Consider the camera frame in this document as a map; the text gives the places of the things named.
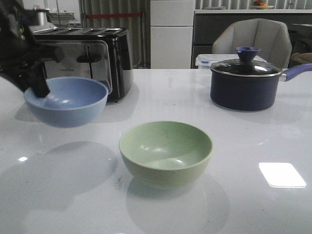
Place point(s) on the blue plastic bowl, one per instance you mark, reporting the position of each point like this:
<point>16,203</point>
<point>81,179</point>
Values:
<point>72,101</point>

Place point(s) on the white refrigerator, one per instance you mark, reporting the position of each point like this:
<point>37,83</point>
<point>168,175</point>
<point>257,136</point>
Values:
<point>171,31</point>

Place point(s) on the fruit plate on counter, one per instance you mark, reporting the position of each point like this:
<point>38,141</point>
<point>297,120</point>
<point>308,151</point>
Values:
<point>260,5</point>

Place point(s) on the clear plastic container blue clips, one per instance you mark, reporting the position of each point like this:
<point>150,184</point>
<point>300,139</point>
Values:
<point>204,61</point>

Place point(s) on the red barrier belt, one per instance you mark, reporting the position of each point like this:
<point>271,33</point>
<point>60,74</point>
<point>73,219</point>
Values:
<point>108,16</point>

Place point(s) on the black chrome four-slot toaster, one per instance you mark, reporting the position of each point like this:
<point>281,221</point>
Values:
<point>102,54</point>

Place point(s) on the grey kitchen counter cabinet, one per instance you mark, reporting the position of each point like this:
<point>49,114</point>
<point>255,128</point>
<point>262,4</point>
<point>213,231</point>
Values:
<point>221,33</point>

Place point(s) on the green plastic bowl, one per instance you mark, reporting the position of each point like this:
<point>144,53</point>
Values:
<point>166,154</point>

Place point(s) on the dark blue saucepan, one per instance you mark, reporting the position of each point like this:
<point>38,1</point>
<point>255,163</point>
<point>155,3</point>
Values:
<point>244,93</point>

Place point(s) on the beige armchair right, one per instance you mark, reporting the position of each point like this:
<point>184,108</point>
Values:
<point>271,36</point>

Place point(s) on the metal trolley in background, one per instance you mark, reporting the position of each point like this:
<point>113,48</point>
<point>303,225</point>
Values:
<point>64,12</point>

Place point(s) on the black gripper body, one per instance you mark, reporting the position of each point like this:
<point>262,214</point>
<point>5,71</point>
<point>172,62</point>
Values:
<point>18,45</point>

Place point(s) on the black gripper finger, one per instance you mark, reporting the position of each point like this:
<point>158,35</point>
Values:
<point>35,79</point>

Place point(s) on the glass pot lid blue knob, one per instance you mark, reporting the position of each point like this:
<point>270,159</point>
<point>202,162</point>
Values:
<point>246,65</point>

